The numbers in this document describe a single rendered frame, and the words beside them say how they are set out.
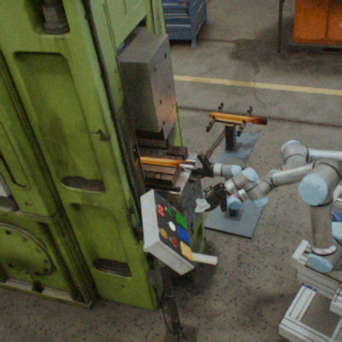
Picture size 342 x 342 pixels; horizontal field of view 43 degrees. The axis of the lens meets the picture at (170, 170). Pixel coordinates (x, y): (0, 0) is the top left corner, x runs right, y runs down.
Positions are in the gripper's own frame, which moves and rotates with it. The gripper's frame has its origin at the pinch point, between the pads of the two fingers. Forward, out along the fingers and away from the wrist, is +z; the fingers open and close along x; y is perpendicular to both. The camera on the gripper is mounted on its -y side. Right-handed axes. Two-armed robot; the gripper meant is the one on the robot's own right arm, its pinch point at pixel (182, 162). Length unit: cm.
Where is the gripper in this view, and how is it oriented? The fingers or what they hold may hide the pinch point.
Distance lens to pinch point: 261.6
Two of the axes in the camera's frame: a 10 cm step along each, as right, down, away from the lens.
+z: -9.4, -1.2, 3.2
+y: 1.3, 7.5, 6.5
